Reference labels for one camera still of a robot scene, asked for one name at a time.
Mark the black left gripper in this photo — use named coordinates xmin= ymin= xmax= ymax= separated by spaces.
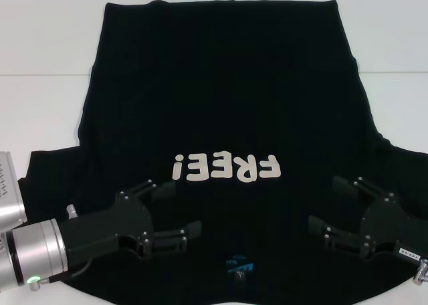
xmin=60 ymin=179 xmax=203 ymax=265

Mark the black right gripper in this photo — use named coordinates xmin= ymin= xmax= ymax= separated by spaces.
xmin=308 ymin=175 xmax=423 ymax=262

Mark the black shirt with FREE print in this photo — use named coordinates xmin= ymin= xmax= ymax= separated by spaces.
xmin=18 ymin=0 xmax=428 ymax=305

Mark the thin black cable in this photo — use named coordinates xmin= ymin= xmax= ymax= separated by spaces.
xmin=48 ymin=256 xmax=93 ymax=283

